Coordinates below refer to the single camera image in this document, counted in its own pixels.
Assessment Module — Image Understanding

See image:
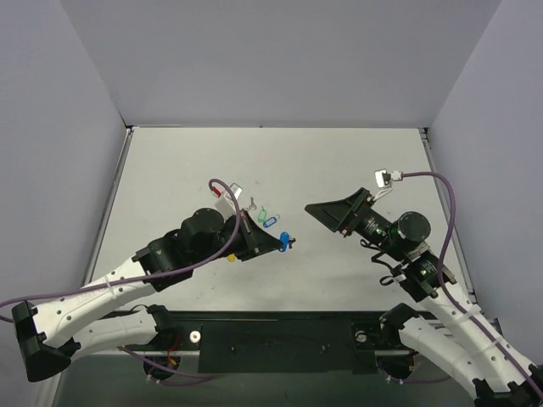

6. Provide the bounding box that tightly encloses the solid blue key tag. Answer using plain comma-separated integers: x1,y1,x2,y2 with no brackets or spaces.
279,231,290,253

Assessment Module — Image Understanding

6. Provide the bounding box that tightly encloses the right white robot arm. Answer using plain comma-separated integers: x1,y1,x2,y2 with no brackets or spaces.
305,188,542,406

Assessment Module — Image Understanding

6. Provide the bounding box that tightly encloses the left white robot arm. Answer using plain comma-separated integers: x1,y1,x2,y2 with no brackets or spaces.
12,208,289,382

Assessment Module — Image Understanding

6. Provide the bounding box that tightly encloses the blue clear key tag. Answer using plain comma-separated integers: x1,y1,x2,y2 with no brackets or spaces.
262,214,280,229

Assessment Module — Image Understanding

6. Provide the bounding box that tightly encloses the green key tag right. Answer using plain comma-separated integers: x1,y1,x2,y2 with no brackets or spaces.
257,206,267,224

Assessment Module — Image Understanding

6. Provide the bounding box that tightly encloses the grey key top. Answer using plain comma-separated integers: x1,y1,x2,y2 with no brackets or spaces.
248,197,258,211

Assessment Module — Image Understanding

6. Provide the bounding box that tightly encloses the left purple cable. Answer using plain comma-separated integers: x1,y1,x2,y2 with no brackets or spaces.
0,178,243,323

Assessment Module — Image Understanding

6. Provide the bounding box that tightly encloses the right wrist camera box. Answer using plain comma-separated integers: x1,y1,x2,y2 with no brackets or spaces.
374,169,393,189

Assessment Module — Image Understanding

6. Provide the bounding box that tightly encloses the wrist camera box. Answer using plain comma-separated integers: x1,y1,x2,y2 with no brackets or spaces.
215,182,243,220
374,169,393,189

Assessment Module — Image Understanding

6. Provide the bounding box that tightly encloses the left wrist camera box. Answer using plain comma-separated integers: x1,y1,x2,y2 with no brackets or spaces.
215,182,243,220

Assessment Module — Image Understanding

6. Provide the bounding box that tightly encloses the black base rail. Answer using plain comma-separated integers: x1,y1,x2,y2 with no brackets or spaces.
129,311,415,378

